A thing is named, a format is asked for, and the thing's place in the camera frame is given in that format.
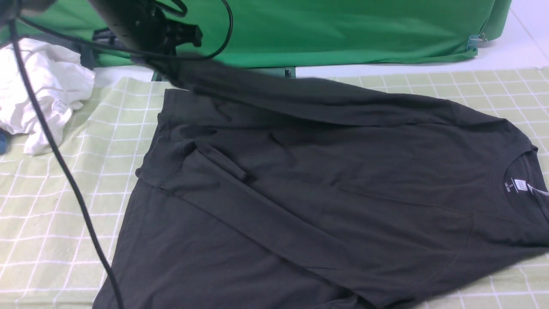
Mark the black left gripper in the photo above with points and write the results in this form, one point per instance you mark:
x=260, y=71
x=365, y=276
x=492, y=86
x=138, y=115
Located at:
x=141, y=25

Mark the dark gray long-sleeve top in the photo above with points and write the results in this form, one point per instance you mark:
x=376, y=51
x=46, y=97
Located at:
x=261, y=192

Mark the dark green metal base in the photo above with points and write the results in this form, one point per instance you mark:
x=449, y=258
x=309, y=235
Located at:
x=286, y=72

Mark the dark gray garment behind shirt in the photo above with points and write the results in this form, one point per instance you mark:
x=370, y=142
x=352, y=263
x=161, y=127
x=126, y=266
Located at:
x=88, y=58

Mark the crumpled white shirt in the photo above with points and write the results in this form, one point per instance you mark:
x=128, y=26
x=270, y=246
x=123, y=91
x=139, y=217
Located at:
x=60, y=84

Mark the green backdrop cloth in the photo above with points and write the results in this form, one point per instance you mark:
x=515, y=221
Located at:
x=280, y=33

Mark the blue object at left edge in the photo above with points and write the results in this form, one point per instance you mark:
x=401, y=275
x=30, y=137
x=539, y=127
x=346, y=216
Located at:
x=3, y=142

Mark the light green checkered tablecloth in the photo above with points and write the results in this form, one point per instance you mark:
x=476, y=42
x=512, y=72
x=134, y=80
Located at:
x=48, y=260

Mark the blue binder clip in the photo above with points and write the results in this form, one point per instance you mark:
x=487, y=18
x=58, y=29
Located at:
x=476, y=41

